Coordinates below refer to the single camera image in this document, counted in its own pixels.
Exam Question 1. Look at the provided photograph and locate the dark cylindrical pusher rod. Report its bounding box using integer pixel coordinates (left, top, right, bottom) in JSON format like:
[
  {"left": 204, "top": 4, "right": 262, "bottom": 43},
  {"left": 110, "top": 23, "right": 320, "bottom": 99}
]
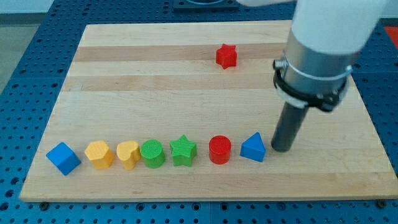
[{"left": 271, "top": 103, "right": 308, "bottom": 152}]

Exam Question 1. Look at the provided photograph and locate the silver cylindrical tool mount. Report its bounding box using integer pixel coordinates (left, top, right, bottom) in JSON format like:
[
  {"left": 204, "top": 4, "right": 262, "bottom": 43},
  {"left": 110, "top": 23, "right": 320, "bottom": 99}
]
[{"left": 273, "top": 31, "right": 358, "bottom": 112}]

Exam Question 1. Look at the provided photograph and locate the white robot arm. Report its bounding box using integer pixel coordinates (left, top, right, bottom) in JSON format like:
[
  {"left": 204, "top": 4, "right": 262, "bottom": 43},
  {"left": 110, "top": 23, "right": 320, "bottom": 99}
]
[{"left": 271, "top": 0, "right": 388, "bottom": 152}]

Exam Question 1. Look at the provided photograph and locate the red star block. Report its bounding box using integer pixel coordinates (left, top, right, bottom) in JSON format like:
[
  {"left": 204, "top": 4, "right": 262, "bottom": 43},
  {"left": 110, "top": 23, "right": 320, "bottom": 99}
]
[{"left": 216, "top": 44, "right": 238, "bottom": 69}]

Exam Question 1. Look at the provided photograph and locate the green star block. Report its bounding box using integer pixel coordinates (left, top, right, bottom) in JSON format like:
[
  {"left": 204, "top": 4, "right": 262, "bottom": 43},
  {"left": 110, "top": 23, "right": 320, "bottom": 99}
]
[{"left": 169, "top": 135, "right": 197, "bottom": 167}]

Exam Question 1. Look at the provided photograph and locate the blue triangle block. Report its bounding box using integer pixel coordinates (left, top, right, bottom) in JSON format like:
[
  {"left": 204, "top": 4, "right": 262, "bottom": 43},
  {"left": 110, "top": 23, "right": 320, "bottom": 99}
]
[{"left": 240, "top": 132, "right": 266, "bottom": 162}]

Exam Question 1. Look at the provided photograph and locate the red cylinder block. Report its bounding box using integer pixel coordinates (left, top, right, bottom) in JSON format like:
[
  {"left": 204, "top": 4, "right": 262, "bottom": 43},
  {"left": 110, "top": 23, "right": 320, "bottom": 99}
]
[{"left": 208, "top": 135, "right": 232, "bottom": 164}]

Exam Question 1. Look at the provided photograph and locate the wooden board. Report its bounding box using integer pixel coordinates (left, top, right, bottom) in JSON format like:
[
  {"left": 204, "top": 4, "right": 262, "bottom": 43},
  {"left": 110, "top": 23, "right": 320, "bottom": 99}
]
[{"left": 19, "top": 20, "right": 397, "bottom": 202}]

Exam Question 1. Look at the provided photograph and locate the green cylinder block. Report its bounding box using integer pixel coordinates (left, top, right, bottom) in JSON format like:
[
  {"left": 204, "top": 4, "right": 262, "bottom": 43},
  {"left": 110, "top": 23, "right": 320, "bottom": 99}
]
[{"left": 140, "top": 139, "right": 165, "bottom": 169}]

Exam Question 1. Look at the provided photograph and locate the yellow heart block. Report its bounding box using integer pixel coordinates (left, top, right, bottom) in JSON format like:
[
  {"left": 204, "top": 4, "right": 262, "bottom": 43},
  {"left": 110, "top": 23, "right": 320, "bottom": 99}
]
[{"left": 116, "top": 141, "right": 142, "bottom": 170}]

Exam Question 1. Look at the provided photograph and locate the yellow hexagon block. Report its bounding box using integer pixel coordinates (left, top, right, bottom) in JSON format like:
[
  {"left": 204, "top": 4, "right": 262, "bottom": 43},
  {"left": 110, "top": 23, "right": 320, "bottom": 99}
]
[{"left": 85, "top": 140, "right": 114, "bottom": 170}]

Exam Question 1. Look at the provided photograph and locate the blue cube block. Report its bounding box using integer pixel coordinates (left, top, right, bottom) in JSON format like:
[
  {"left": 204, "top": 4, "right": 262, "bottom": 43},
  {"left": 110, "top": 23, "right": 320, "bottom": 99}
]
[{"left": 46, "top": 142, "right": 81, "bottom": 175}]

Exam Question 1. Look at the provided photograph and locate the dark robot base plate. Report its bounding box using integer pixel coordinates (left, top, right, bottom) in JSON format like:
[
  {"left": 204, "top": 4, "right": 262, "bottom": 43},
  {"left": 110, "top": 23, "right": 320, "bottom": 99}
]
[{"left": 173, "top": 0, "right": 240, "bottom": 12}]

